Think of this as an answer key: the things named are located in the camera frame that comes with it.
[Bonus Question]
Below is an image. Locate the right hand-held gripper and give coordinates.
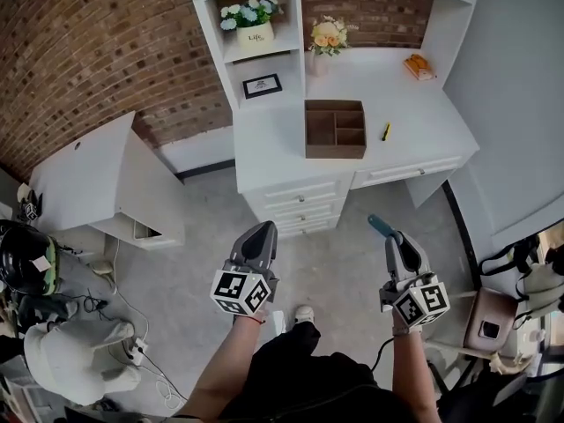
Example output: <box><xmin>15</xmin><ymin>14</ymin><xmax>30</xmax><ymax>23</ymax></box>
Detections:
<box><xmin>367</xmin><ymin>213</ymin><xmax>449</xmax><ymax>329</ymax></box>

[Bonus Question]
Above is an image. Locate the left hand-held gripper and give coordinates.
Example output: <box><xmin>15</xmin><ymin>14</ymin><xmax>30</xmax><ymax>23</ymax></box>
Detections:
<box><xmin>210</xmin><ymin>220</ymin><xmax>281</xmax><ymax>317</ymax></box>

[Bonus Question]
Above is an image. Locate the brown wooden compartment box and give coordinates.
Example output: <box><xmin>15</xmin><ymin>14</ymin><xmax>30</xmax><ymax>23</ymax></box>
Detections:
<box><xmin>303</xmin><ymin>99</ymin><xmax>367</xmax><ymax>160</ymax></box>

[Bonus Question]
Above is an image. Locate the person's right forearm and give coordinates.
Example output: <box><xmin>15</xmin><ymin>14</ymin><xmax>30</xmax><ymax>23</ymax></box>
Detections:
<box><xmin>390</xmin><ymin>323</ymin><xmax>442</xmax><ymax>423</ymax></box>

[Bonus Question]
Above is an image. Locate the person's left forearm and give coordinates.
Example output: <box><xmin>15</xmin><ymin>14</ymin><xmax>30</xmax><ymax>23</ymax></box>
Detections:
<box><xmin>183</xmin><ymin>308</ymin><xmax>271</xmax><ymax>419</ymax></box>

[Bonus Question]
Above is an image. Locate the white desk with hutch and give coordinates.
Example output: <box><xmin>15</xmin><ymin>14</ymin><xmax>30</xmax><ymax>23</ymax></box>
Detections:
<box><xmin>182</xmin><ymin>0</ymin><xmax>485</xmax><ymax>240</ymax></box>

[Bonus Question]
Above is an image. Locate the pink brown chair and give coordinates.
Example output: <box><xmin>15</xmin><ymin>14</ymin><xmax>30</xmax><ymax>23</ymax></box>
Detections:
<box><xmin>457</xmin><ymin>286</ymin><xmax>520</xmax><ymax>355</ymax></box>

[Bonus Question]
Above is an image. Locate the person's black clothing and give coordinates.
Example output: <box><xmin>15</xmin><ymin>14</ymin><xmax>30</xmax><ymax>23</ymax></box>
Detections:
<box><xmin>218</xmin><ymin>319</ymin><xmax>442</xmax><ymax>423</ymax></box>

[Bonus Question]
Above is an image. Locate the beige slipper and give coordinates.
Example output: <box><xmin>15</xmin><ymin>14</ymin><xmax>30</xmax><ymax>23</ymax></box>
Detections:
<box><xmin>89</xmin><ymin>259</ymin><xmax>116</xmax><ymax>286</ymax></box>

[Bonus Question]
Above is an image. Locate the white power strip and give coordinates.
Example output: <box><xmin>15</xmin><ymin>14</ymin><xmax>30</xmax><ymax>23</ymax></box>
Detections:
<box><xmin>126</xmin><ymin>336</ymin><xmax>150</xmax><ymax>367</ymax></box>

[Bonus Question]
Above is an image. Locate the smartphone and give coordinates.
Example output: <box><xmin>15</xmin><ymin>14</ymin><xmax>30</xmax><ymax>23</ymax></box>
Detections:
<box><xmin>478</xmin><ymin>319</ymin><xmax>502</xmax><ymax>340</ymax></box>

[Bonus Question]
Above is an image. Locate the white side cabinet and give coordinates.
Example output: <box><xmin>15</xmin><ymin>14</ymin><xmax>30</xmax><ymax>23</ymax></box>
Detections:
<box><xmin>28</xmin><ymin>111</ymin><xmax>187</xmax><ymax>251</ymax></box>

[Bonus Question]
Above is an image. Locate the black chair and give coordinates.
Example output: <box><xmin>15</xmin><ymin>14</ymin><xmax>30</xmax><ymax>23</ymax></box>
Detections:
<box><xmin>425</xmin><ymin>341</ymin><xmax>543</xmax><ymax>423</ymax></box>

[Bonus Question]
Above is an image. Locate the vase with orange flowers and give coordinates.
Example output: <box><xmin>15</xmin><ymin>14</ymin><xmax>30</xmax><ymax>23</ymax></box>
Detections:
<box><xmin>307</xmin><ymin>14</ymin><xmax>359</xmax><ymax>78</ymax></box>

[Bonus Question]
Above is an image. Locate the idle hand-held gripper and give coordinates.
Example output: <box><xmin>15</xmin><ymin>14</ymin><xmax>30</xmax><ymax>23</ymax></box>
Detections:
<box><xmin>16</xmin><ymin>182</ymin><xmax>44</xmax><ymax>224</ymax></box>

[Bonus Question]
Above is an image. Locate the white pot with blue flowers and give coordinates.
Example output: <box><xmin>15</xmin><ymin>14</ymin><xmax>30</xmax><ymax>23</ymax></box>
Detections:
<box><xmin>219</xmin><ymin>0</ymin><xmax>284</xmax><ymax>55</ymax></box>

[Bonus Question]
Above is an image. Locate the black green helmet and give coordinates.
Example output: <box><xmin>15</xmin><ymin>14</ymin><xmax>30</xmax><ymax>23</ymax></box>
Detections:
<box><xmin>0</xmin><ymin>219</ymin><xmax>61</xmax><ymax>297</ymax></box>

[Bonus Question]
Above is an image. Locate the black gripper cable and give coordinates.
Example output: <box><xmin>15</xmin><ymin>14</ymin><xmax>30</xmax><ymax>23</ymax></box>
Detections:
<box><xmin>370</xmin><ymin>336</ymin><xmax>397</xmax><ymax>372</ymax></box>

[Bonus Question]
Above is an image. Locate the white cable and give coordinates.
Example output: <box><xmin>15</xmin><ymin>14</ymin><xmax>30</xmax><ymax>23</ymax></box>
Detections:
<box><xmin>112</xmin><ymin>238</ymin><xmax>189</xmax><ymax>412</ymax></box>

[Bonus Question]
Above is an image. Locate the thin black cable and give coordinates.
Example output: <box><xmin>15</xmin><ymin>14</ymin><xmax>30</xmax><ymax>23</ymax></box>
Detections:
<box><xmin>56</xmin><ymin>286</ymin><xmax>109</xmax><ymax>321</ymax></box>

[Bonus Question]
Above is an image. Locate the black picture frame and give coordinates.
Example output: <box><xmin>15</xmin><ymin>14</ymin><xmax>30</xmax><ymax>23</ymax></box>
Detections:
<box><xmin>241</xmin><ymin>73</ymin><xmax>284</xmax><ymax>100</ymax></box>

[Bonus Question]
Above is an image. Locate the grey backpack with black straps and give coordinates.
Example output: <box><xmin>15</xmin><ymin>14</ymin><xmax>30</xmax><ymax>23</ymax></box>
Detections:
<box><xmin>479</xmin><ymin>231</ymin><xmax>564</xmax><ymax>325</ymax></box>

